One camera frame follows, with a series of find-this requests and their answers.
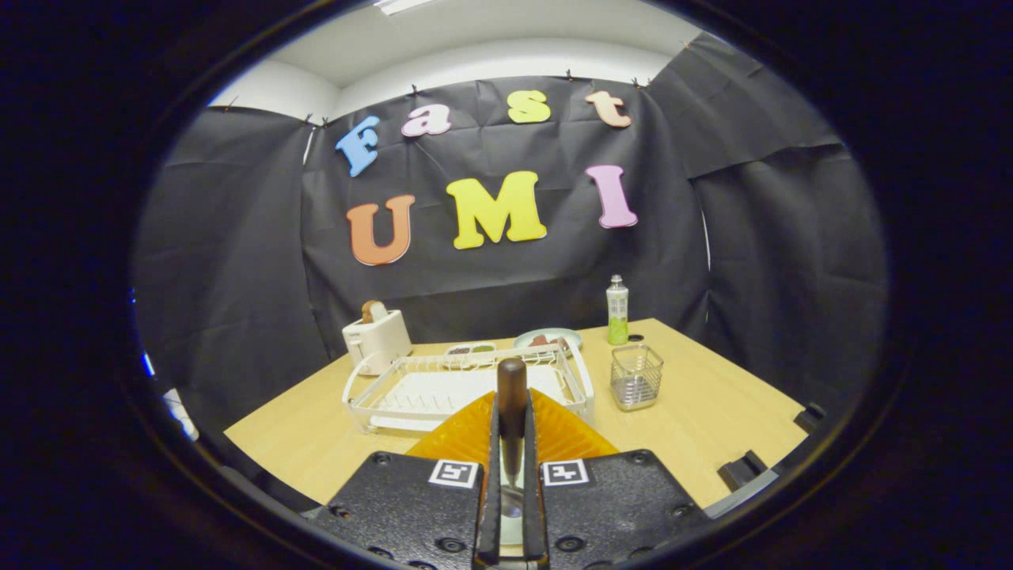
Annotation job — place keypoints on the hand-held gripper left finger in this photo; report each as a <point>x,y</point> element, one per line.
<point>491,507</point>

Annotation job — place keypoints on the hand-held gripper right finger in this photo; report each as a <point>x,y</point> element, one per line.
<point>532,507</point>

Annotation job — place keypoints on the small pale green food dish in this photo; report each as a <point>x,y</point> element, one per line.
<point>570,336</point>

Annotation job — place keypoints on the white drain mat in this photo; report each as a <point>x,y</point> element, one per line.
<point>427,392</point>

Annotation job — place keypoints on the white divided seed tray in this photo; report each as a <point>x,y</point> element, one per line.
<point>471,348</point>

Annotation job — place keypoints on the white toaster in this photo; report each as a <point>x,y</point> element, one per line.
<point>380,340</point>

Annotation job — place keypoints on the green and white bottle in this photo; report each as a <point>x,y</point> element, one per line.
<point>617,317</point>

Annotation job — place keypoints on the brown bread slice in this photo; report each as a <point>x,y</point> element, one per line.
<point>372,311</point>

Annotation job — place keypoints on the ceiling light panel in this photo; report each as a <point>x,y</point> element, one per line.
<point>400,5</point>

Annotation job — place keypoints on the black table bracket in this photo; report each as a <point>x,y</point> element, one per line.
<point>809,417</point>
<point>742,471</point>

